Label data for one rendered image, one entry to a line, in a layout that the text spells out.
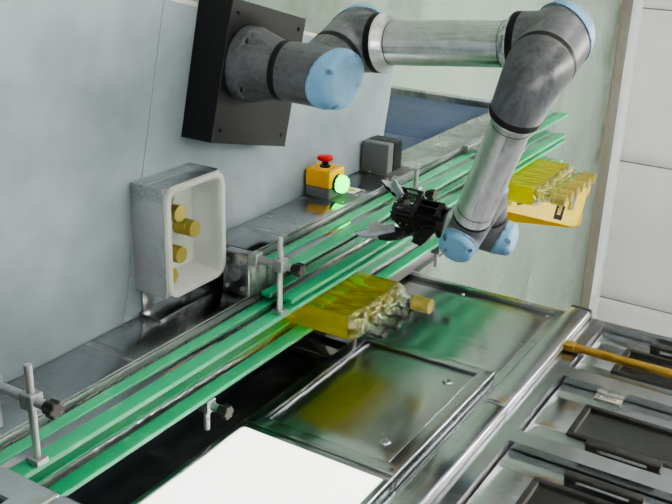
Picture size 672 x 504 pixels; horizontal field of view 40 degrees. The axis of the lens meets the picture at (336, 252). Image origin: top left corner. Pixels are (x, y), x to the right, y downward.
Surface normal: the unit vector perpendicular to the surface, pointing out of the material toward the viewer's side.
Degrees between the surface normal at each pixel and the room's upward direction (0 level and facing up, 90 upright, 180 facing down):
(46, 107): 0
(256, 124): 2
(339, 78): 7
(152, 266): 90
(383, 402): 90
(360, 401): 90
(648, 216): 90
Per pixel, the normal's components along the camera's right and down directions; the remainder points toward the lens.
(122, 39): 0.85, 0.22
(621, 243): -0.52, 0.30
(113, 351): 0.04, -0.93
